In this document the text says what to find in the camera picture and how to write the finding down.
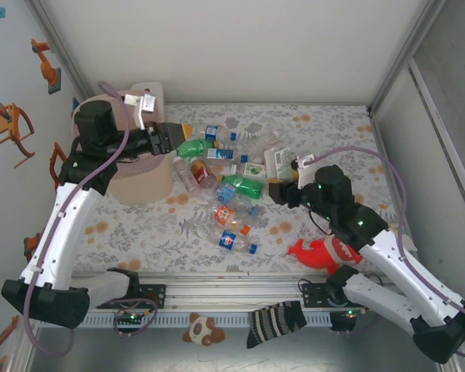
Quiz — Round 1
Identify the crushed green plastic bottle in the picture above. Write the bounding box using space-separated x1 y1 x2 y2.
175 138 221 159

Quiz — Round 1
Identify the clear bottle green white label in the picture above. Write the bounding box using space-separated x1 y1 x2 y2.
263 146 296 181

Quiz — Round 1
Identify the clear bottle dark blue label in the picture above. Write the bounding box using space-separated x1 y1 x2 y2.
204 123 238 143

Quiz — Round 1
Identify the clear bottle lime label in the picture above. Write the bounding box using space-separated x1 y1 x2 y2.
229 162 267 180

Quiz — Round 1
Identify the green Sprite bottle yellow cap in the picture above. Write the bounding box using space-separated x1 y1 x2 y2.
215 174 265 199

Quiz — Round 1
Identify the clear bottle blue mountain label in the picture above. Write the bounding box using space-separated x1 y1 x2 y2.
206 147 250 164

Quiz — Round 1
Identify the clear unlabelled plastic bottle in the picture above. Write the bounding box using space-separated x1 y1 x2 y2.
250 130 283 153

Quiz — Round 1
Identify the red orange label tea bottle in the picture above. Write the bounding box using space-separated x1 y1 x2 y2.
188 157 218 189

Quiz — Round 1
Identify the pinkish square clear bottle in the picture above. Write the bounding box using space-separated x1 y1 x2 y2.
172 155 201 195

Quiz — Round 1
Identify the clear bottle light blue label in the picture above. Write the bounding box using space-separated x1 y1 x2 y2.
212 182 261 218

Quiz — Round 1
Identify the clear bottle orange label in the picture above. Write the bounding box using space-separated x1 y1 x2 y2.
214 205 252 236

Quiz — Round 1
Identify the clear Pepsi bottle blue cap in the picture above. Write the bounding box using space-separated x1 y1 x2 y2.
218 229 260 256

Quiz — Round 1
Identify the beige ribbed waste bin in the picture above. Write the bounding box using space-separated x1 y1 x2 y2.
72 96 175 206

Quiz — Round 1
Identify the red shark plush toy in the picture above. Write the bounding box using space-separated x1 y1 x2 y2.
288 232 367 278

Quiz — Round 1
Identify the black striped sock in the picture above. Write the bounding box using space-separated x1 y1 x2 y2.
246 301 308 350

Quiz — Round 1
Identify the brown white panda plush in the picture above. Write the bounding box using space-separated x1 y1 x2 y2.
181 312 226 346

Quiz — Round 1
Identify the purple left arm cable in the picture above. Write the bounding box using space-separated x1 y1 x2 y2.
22 80 132 357

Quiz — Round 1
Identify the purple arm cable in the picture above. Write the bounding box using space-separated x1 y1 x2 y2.
22 80 132 357
300 146 465 325

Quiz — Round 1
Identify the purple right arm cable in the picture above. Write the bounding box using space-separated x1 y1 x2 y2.
300 146 465 325

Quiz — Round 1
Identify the aluminium frame post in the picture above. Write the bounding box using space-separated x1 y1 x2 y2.
370 0 449 115
26 0 94 105

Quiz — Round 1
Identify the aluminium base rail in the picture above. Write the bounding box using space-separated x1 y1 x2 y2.
71 270 373 311

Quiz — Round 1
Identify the white slotted cable duct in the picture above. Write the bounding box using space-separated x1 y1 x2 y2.
38 311 334 330

